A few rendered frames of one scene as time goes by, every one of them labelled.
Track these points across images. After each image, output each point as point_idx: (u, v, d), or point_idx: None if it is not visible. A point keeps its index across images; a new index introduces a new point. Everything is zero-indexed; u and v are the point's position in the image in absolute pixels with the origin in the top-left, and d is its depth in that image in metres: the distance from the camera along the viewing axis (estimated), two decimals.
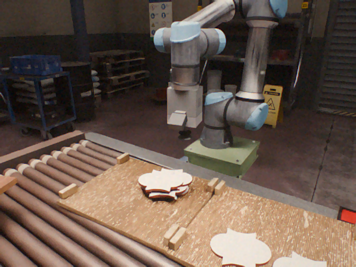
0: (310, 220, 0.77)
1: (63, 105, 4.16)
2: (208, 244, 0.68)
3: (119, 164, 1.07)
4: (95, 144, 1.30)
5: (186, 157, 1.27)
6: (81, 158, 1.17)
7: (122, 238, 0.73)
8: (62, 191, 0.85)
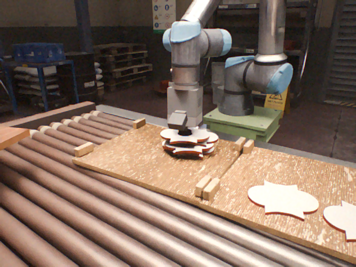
0: (353, 175, 0.70)
1: (67, 96, 4.09)
2: (246, 195, 0.61)
3: (135, 128, 1.00)
4: (107, 114, 1.22)
5: (204, 127, 1.20)
6: (94, 125, 1.10)
7: (147, 192, 0.66)
8: (78, 148, 0.78)
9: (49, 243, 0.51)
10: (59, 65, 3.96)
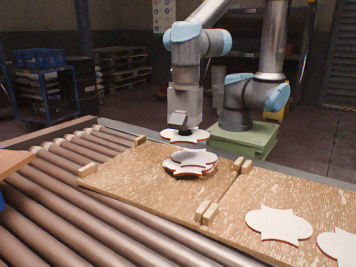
0: (346, 197, 0.72)
1: (67, 100, 4.12)
2: (243, 220, 0.64)
3: (136, 145, 1.03)
4: (109, 128, 1.25)
5: (204, 142, 1.23)
6: (96, 141, 1.13)
7: (149, 215, 0.68)
8: (81, 169, 0.81)
9: None
10: (60, 70, 3.99)
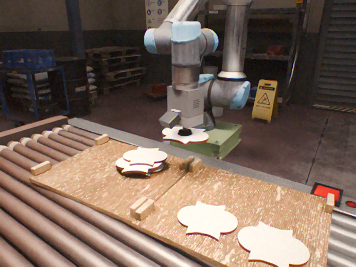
0: (282, 194, 0.76)
1: (58, 100, 4.15)
2: (176, 215, 0.67)
3: (98, 145, 1.06)
4: (77, 128, 1.28)
5: (169, 141, 1.26)
6: (61, 141, 1.16)
7: (90, 211, 0.72)
8: (34, 167, 0.84)
9: None
10: (50, 71, 4.02)
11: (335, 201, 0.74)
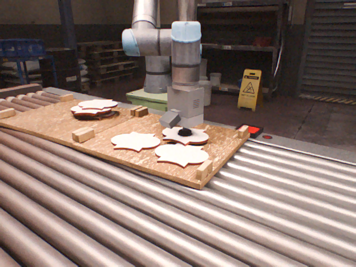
0: (208, 129, 0.88)
1: None
2: (111, 140, 0.80)
3: (62, 102, 1.19)
4: (49, 93, 1.41)
5: None
6: (32, 101, 1.29)
7: (41, 140, 0.84)
8: None
9: None
10: (41, 60, 4.15)
11: (251, 133, 0.86)
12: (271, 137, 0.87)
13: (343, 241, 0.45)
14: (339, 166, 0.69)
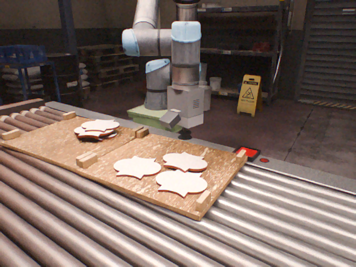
0: (207, 152, 0.91)
1: (50, 95, 4.31)
2: (114, 165, 0.83)
3: (65, 120, 1.22)
4: (52, 108, 1.44)
5: None
6: (36, 118, 1.32)
7: (46, 164, 0.87)
8: (5, 133, 1.00)
9: None
10: (42, 66, 4.18)
11: (249, 157, 0.89)
12: (268, 160, 0.90)
13: None
14: (332, 194, 0.72)
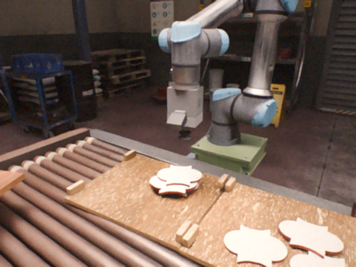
0: (324, 217, 0.75)
1: (65, 104, 4.14)
2: (222, 241, 0.67)
3: (126, 161, 1.06)
4: (100, 141, 1.28)
5: (193, 154, 1.26)
6: (87, 155, 1.16)
7: (132, 234, 0.71)
8: (70, 187, 0.84)
9: None
10: None
11: None
12: None
13: None
14: None
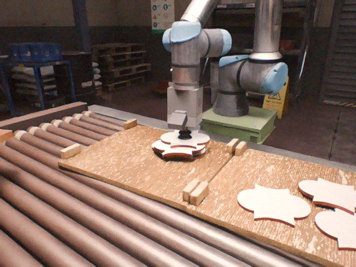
0: (347, 178, 0.67)
1: (64, 96, 4.06)
2: (235, 199, 0.59)
3: (126, 130, 0.98)
4: (99, 114, 1.20)
5: (198, 128, 1.18)
6: (84, 126, 1.08)
7: (133, 195, 0.63)
8: (64, 150, 0.76)
9: (25, 251, 0.49)
10: (56, 65, 3.94)
11: None
12: None
13: None
14: None
